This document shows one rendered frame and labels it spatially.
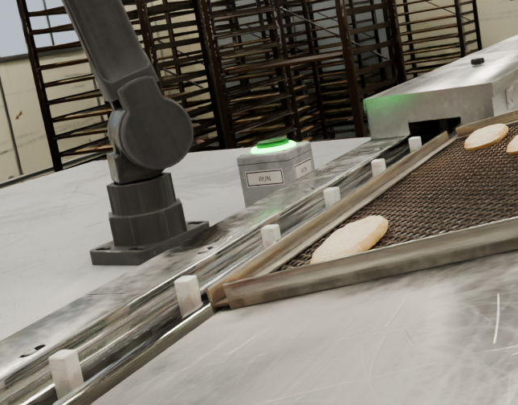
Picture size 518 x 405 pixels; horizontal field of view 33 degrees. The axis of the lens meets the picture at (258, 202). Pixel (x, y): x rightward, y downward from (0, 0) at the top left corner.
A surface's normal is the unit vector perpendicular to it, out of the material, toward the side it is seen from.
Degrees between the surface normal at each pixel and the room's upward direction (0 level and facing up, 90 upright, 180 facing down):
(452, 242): 90
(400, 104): 90
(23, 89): 90
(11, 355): 0
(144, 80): 90
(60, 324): 0
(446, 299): 10
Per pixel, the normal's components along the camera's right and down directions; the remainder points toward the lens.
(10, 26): 0.87, -0.07
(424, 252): -0.45, 0.25
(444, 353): -0.33, -0.94
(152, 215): 0.36, 0.11
